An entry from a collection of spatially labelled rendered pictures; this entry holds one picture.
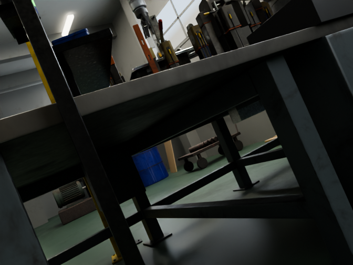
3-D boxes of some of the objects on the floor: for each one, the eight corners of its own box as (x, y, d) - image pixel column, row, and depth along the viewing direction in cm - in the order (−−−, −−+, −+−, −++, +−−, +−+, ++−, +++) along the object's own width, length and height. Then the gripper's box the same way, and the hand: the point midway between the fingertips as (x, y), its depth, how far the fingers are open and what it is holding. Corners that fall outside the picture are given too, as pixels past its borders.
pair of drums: (151, 179, 760) (134, 141, 763) (174, 173, 646) (155, 129, 649) (119, 194, 722) (102, 154, 725) (138, 191, 608) (117, 144, 611)
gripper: (148, -3, 183) (164, 33, 182) (143, 17, 206) (157, 49, 206) (135, 1, 181) (151, 37, 180) (132, 21, 204) (146, 53, 204)
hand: (153, 41), depth 193 cm, fingers open, 12 cm apart
